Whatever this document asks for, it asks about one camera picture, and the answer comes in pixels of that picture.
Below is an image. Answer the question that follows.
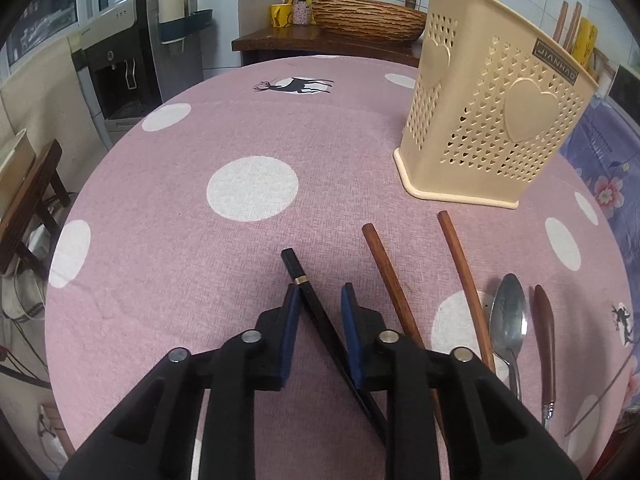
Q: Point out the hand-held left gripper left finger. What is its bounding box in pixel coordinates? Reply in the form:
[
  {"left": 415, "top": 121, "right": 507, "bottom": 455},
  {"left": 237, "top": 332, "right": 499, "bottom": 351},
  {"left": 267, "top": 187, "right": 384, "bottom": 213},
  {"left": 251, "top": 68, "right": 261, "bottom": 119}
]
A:
[{"left": 59, "top": 284, "right": 303, "bottom": 480}]

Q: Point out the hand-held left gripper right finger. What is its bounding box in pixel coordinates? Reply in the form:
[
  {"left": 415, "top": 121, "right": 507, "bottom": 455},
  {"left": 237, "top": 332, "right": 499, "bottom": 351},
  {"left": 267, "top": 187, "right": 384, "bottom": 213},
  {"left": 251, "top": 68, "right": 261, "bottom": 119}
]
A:
[{"left": 340, "top": 283, "right": 584, "bottom": 480}]

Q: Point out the black chopstick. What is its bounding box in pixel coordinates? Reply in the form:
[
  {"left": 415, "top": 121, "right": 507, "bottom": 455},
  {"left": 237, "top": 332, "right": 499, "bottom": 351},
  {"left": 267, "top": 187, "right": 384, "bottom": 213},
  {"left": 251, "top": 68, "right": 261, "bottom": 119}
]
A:
[
  {"left": 280, "top": 247, "right": 389, "bottom": 445},
  {"left": 300, "top": 282, "right": 389, "bottom": 445}
]

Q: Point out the brown wooden chopstick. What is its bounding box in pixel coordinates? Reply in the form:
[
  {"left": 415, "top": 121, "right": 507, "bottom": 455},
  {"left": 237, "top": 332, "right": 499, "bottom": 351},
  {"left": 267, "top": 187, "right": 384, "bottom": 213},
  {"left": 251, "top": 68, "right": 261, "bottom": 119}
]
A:
[
  {"left": 437, "top": 210, "right": 497, "bottom": 375},
  {"left": 552, "top": 1, "right": 570, "bottom": 44},
  {"left": 563, "top": 2, "right": 584, "bottom": 54},
  {"left": 362, "top": 223, "right": 447, "bottom": 438}
]

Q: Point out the wooden-handled metal spoon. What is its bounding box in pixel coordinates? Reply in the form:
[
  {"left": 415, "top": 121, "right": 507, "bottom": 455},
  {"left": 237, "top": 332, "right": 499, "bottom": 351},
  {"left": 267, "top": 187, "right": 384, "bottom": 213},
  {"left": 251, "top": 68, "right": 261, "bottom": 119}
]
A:
[{"left": 532, "top": 284, "right": 557, "bottom": 432}]

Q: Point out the cream plastic utensil holder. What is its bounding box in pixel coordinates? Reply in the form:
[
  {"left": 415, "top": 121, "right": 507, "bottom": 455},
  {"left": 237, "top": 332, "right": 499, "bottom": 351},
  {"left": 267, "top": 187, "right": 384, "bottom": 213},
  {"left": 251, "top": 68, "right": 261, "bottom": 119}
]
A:
[{"left": 392, "top": 0, "right": 601, "bottom": 210}]

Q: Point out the pink polka dot tablecloth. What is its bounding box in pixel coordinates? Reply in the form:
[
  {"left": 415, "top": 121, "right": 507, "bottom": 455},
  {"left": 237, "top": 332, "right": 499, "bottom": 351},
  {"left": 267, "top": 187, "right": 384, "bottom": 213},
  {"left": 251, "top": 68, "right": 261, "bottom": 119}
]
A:
[{"left": 44, "top": 53, "right": 637, "bottom": 480}]

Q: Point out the dark wooden stool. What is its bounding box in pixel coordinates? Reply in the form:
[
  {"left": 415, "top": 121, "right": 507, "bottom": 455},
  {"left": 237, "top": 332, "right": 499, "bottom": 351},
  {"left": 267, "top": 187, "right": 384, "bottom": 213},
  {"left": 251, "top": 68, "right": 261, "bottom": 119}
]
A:
[{"left": 0, "top": 138, "right": 72, "bottom": 277}]

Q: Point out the dark wooden cabinet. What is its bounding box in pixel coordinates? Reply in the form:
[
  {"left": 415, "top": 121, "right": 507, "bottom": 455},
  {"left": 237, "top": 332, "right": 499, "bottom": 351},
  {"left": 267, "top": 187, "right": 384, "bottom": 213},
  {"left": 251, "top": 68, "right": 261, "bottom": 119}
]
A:
[{"left": 231, "top": 24, "right": 421, "bottom": 69}]

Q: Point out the purple floral cloth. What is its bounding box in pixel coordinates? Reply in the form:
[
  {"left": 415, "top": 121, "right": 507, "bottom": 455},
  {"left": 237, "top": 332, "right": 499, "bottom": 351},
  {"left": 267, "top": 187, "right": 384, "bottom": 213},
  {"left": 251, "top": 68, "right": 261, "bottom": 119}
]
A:
[{"left": 556, "top": 94, "right": 640, "bottom": 222}]

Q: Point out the water dispenser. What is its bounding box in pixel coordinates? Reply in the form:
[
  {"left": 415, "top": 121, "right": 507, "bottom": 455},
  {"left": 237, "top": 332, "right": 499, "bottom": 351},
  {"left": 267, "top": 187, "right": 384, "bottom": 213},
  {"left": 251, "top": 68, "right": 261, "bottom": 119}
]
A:
[{"left": 70, "top": 0, "right": 164, "bottom": 124}]

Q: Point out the yellow cup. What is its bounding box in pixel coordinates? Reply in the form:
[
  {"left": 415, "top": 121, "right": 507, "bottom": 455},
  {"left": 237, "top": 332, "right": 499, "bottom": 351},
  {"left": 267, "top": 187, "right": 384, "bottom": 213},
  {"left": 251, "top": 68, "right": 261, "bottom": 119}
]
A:
[{"left": 270, "top": 3, "right": 295, "bottom": 29}]

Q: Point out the woven basket basin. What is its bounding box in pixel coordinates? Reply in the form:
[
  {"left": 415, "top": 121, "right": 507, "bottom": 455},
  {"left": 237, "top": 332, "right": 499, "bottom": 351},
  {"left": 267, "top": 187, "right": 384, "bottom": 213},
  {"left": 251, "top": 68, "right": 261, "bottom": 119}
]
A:
[{"left": 309, "top": 0, "right": 427, "bottom": 44}]

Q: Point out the white framed window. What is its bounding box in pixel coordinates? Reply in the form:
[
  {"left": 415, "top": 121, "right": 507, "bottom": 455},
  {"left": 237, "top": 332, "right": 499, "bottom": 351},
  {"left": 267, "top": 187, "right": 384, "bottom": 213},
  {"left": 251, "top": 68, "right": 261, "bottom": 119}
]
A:
[{"left": 0, "top": 0, "right": 82, "bottom": 67}]

